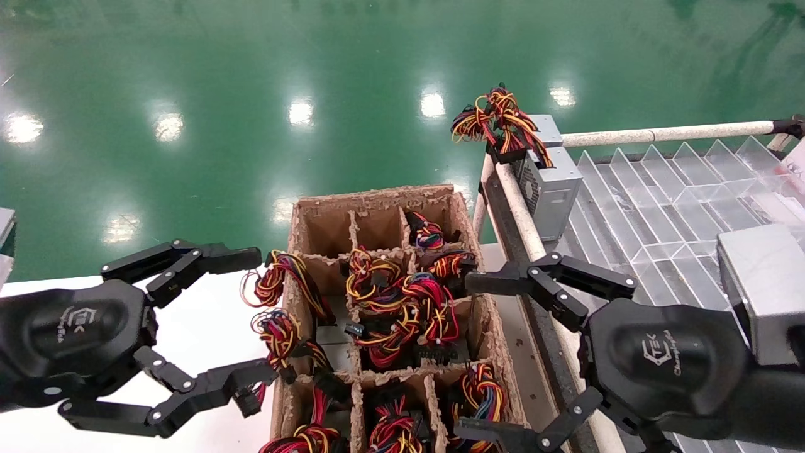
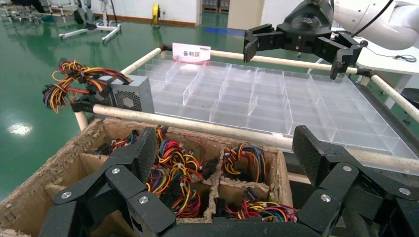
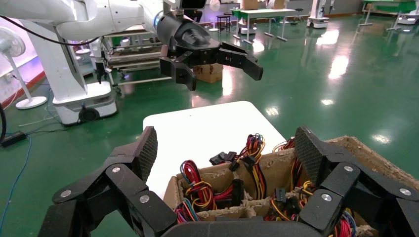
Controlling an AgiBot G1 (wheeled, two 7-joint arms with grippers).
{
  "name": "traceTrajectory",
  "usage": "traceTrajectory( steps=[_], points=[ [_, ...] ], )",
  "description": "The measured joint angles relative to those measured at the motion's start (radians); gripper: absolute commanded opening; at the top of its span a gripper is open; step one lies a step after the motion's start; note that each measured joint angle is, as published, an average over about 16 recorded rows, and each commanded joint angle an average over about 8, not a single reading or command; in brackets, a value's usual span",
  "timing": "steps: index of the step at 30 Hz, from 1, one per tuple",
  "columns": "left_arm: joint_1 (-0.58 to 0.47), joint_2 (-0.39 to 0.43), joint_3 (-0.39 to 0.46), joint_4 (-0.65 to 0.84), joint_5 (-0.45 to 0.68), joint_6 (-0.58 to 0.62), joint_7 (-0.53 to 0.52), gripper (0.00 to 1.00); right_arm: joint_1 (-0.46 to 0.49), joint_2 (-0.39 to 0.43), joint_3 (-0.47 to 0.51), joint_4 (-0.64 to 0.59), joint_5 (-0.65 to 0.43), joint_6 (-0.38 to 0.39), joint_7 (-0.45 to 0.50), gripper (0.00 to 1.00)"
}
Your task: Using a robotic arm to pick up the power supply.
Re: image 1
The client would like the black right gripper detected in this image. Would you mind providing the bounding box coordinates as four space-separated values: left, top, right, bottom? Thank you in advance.
453 252 753 453

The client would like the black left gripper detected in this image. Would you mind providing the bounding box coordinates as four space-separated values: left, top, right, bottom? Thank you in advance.
0 239 279 439

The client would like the cardboard box with dividers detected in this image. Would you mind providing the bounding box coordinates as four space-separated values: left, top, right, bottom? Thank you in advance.
270 184 529 453

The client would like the clear plastic divider tray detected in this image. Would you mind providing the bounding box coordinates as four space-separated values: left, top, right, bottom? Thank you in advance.
563 135 805 453

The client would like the gray metal object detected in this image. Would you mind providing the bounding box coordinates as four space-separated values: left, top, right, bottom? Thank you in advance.
0 206 18 293

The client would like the gray metal power supply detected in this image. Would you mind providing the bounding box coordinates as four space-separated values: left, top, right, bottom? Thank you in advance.
528 114 565 149

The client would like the black pipe connector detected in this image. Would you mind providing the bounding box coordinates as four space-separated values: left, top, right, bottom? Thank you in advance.
772 115 805 140

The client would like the black frame strip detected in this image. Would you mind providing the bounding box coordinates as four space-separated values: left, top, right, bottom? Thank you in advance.
486 145 601 453

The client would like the long beige pipe rail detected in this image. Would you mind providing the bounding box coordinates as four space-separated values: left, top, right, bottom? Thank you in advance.
560 120 777 148
496 160 630 453

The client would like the short beige pipe rail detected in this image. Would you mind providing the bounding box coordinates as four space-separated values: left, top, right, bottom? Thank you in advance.
473 153 497 243

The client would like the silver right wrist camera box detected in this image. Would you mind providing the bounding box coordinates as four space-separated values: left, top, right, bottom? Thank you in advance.
717 223 805 367

